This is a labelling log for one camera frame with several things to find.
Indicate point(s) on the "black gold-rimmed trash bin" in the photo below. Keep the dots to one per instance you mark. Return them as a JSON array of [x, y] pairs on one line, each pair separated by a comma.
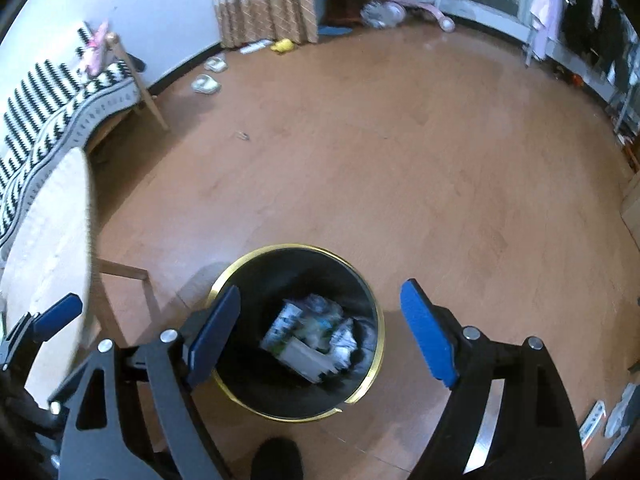
[[328, 289]]

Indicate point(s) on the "white slipper far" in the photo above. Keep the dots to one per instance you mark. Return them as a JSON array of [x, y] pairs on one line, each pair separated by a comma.
[[216, 64]]

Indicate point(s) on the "striped black white sofa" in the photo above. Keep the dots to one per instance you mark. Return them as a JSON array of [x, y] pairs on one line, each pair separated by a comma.
[[54, 109]]

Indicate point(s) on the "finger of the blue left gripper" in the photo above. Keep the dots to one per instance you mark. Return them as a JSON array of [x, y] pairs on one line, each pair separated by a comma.
[[57, 315]]

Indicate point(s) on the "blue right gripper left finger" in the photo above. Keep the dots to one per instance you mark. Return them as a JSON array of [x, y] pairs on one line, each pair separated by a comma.
[[207, 334]]

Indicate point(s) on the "person's black shoe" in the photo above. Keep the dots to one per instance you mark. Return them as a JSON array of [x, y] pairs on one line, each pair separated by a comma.
[[277, 458]]

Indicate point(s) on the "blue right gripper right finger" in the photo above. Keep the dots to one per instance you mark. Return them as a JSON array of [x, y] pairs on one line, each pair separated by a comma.
[[429, 331]]

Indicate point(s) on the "pink kids tricycle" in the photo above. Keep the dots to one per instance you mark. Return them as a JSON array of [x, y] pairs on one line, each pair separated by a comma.
[[391, 13]]

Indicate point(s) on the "clothes rack with garments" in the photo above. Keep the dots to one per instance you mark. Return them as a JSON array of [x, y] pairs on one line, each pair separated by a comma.
[[594, 41]]

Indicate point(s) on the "white green carton box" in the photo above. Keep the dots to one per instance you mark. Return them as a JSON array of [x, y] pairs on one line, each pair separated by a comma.
[[308, 363]]

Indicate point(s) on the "white blue wipes pack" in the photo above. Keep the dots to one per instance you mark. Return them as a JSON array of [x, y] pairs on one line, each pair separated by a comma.
[[352, 345]]

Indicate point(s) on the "silver green box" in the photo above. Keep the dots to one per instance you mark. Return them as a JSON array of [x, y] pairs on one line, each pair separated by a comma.
[[282, 329]]

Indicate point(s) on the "yellow toy duck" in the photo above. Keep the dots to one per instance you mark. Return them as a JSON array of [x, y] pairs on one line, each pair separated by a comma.
[[283, 46]]

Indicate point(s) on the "white paper on floor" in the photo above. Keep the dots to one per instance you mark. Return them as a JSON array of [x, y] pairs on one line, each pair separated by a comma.
[[255, 46]]

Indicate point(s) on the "beige patterned curtain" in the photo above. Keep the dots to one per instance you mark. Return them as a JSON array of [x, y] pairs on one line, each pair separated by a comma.
[[243, 22]]

